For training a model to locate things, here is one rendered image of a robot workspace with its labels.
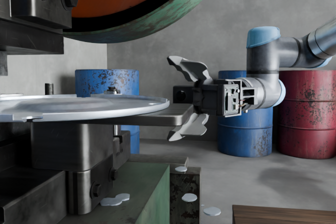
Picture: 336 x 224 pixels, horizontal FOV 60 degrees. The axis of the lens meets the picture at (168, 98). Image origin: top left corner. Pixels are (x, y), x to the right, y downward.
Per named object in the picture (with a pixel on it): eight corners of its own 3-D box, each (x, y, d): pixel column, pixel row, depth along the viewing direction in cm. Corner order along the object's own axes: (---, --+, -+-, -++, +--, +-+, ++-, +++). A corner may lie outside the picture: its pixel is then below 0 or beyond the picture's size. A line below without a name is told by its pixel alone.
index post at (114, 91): (121, 133, 60) (121, 86, 59) (116, 136, 57) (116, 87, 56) (108, 132, 60) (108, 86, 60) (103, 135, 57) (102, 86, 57)
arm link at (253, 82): (235, 77, 70) (235, 111, 71) (224, 77, 67) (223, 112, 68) (264, 77, 64) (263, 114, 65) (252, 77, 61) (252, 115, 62)
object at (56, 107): (-151, 125, 25) (-152, 116, 25) (2, 99, 53) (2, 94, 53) (185, 120, 28) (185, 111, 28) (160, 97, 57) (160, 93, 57)
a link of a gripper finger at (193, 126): (185, 143, 50) (214, 108, 54) (163, 138, 54) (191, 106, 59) (193, 156, 51) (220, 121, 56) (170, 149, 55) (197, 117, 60)
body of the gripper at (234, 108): (223, 77, 53) (259, 77, 61) (188, 77, 59) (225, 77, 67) (222, 119, 53) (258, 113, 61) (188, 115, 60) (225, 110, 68)
